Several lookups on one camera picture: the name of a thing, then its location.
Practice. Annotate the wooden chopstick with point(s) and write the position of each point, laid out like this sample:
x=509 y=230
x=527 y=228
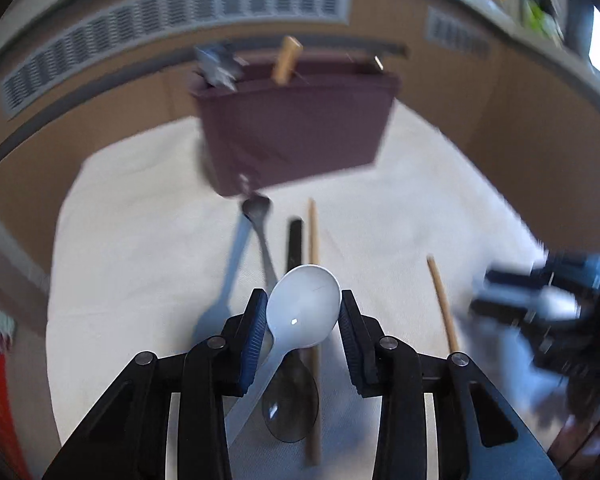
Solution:
x=312 y=240
x=442 y=305

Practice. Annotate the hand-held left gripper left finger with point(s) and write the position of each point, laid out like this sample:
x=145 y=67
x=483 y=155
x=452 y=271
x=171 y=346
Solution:
x=252 y=340

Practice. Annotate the green packet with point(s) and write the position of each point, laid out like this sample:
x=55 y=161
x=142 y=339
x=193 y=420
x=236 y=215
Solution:
x=536 y=10

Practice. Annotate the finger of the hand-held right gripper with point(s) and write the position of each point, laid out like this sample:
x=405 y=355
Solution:
x=515 y=279
x=505 y=312

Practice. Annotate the long grey vent grille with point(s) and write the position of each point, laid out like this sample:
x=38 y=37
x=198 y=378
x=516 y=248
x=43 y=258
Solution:
x=180 y=20

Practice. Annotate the maroon plastic utensil holder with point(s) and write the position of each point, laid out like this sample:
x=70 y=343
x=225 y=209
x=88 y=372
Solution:
x=295 y=125

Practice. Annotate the wooden spoon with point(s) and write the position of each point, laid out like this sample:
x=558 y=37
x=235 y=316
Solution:
x=285 y=62

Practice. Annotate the white plastic spoon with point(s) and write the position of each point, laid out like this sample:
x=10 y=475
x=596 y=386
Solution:
x=305 y=305

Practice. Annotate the translucent grey spoon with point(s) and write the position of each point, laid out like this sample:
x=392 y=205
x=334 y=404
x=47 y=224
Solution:
x=290 y=410

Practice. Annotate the metal spoon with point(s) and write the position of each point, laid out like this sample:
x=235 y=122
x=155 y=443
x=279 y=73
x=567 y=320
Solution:
x=215 y=66
x=256 y=206

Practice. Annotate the red packet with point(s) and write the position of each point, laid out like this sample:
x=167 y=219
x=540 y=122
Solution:
x=0 y=410

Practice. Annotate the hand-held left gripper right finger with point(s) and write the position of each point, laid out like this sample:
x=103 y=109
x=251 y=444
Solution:
x=355 y=345

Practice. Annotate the short grey vent grille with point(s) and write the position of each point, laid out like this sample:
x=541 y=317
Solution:
x=457 y=32

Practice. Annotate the black chopstick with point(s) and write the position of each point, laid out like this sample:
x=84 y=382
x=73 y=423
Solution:
x=295 y=245

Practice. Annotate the kitchen counter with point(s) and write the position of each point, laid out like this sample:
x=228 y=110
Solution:
x=555 y=55

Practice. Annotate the white cloth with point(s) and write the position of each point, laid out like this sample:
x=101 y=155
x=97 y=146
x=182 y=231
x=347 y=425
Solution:
x=130 y=260

